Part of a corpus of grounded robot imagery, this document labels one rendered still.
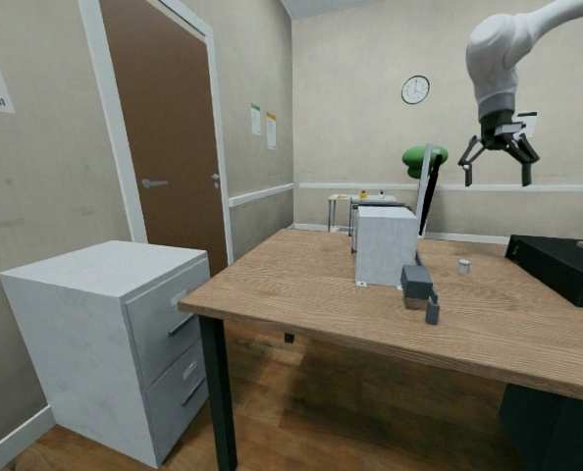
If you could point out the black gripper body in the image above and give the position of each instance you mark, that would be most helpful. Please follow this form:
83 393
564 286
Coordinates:
488 125

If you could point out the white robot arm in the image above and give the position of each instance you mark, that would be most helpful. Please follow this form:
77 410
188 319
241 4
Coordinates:
500 42

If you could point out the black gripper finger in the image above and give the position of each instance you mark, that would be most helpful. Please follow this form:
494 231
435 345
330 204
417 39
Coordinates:
466 165
519 156

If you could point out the grey cylinder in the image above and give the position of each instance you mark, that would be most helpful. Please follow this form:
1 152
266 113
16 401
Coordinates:
463 266

